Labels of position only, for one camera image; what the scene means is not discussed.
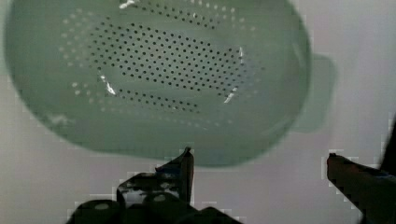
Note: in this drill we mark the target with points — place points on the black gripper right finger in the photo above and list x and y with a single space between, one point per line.
371 190

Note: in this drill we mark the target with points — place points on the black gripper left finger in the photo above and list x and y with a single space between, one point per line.
161 197

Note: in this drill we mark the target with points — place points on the green plastic strainer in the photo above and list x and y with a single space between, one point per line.
229 79

